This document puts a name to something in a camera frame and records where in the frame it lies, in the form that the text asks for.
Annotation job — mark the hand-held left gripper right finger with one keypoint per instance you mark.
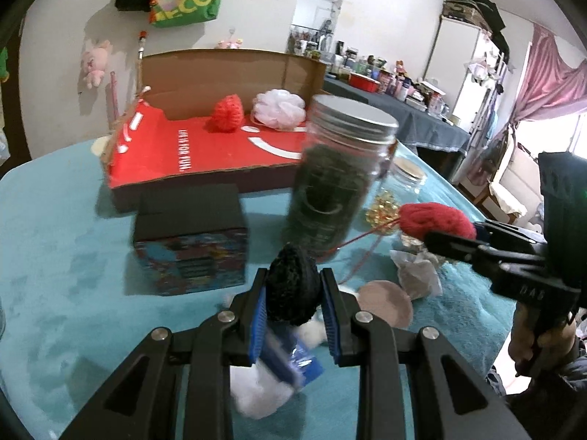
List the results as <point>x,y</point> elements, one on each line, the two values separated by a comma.
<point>331,325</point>

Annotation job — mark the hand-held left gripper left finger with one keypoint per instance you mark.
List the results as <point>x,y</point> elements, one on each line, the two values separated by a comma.
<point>257,325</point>

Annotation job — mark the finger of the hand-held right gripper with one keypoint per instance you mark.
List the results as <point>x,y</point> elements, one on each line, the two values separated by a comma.
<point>504,231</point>
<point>451,245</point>

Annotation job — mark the white wrapper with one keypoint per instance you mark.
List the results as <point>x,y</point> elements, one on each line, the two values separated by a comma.
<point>417,275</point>

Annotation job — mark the blue packet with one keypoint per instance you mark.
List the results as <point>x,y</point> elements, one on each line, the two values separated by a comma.
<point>302,364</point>

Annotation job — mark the beige round powder puff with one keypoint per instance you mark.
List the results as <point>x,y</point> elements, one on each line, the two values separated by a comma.
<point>385,305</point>

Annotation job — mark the black crochet ball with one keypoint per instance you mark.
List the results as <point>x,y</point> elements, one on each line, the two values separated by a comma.
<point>293,279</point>

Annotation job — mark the cardboard box with red inside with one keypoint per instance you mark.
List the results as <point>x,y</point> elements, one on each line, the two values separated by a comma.
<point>206,156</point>

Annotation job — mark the person's right forearm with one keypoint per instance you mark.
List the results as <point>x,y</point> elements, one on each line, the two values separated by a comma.
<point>550,398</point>

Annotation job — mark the person's right hand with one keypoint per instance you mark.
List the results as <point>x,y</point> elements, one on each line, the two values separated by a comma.
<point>523,334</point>

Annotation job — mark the wooden chair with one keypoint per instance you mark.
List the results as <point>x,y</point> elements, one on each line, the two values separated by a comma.
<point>516,183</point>

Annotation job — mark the small jar of gold pieces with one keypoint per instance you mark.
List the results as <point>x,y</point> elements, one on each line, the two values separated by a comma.
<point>406,175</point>

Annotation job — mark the black box with colourful sides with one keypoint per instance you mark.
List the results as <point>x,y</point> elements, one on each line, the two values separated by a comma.
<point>188,238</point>

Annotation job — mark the tall jar with metal lid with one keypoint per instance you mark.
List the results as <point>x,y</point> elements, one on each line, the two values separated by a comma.
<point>330,192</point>

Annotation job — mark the pink curtain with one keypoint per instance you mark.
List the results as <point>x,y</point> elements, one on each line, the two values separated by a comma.
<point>545,87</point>

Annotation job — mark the table with grey cloth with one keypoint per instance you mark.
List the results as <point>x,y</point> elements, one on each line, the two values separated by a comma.
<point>403,119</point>

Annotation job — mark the cluttered side table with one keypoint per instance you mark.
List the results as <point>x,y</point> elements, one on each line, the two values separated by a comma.
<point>394,80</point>

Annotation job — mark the white refrigerator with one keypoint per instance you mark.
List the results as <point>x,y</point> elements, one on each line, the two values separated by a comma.
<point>467,59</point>

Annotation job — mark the red basin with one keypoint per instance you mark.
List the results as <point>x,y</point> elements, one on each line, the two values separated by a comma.
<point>364,82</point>

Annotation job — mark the white mesh bath pouf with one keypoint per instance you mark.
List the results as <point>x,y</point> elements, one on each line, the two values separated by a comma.
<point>277,109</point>

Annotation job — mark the pink cat plush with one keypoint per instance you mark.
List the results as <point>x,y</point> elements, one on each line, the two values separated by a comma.
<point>229,44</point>

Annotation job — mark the stick with red cap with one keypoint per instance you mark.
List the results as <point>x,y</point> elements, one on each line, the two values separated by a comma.
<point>140,64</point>

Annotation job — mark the pink plush doll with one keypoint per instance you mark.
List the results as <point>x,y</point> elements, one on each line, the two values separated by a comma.
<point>96,64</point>

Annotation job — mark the wall mirror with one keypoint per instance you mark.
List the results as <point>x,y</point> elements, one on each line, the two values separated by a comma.
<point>321,0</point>

